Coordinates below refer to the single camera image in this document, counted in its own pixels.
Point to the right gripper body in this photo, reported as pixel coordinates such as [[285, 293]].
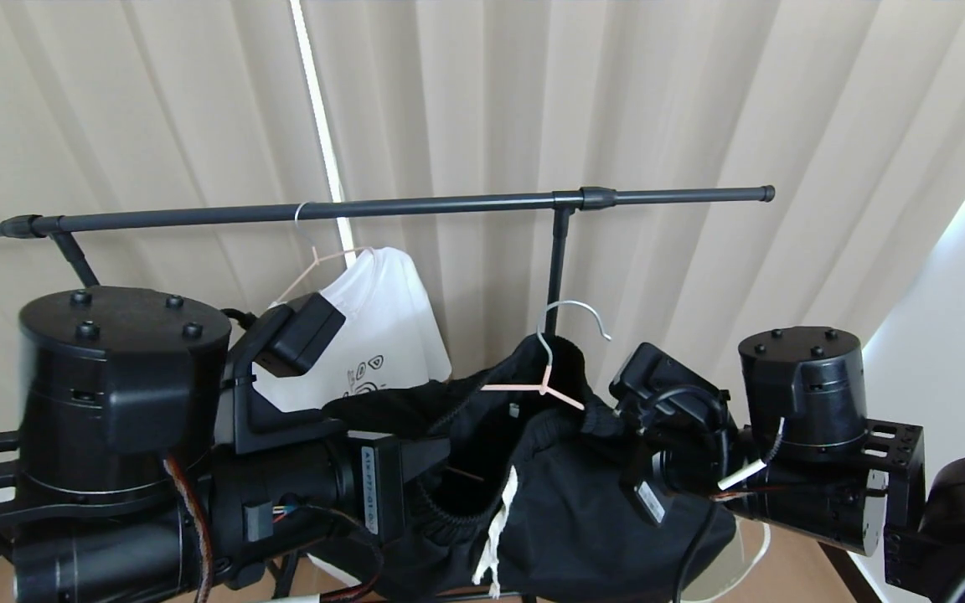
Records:
[[817, 502]]

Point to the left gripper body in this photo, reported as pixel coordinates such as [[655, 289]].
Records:
[[298, 494]]

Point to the white printed t-shirt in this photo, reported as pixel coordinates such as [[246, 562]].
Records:
[[390, 335]]

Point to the pink clothes hanger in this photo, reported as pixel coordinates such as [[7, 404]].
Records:
[[516, 388], [316, 260]]

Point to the black garment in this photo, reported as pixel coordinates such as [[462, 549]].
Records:
[[583, 519]]

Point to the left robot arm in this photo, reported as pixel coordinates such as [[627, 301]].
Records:
[[114, 377]]

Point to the white laundry basket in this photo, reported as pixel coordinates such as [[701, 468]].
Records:
[[742, 569]]

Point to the black clothes rack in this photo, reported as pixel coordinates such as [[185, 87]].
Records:
[[449, 203]]

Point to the beige curtain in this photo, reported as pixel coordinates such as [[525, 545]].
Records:
[[700, 84]]

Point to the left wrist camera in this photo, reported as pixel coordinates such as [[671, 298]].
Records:
[[298, 335]]

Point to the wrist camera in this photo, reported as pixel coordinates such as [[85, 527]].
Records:
[[658, 377], [298, 335]]

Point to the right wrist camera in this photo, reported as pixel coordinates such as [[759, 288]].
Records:
[[658, 377]]

